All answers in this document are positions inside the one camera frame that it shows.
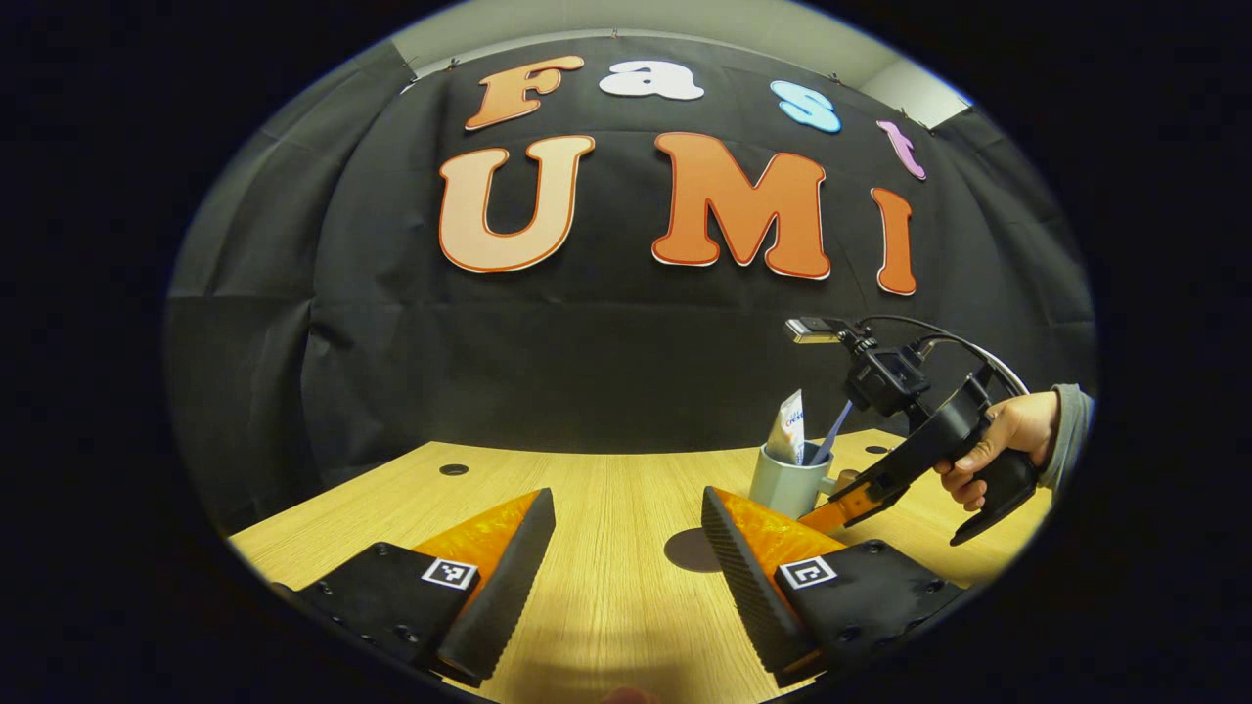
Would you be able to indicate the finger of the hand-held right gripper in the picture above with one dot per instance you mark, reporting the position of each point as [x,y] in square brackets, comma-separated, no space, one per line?
[846,508]

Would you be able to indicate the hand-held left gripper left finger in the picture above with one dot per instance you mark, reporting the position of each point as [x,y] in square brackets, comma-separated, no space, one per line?
[509,587]

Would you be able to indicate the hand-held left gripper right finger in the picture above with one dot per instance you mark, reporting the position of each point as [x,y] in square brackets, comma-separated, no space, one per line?
[748,596]

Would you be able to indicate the dark brown round coaster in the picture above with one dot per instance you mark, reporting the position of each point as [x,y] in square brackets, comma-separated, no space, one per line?
[690,552]

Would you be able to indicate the white toothbrush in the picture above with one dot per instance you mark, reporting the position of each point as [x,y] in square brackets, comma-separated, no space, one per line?
[831,435]

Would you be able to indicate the white toothpaste tube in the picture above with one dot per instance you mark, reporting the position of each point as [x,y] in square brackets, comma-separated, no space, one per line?
[787,430]

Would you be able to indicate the wooden desktop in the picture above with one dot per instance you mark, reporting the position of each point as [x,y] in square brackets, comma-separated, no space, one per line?
[606,606]

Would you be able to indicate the black backdrop cloth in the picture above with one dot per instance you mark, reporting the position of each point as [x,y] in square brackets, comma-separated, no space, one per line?
[587,362]

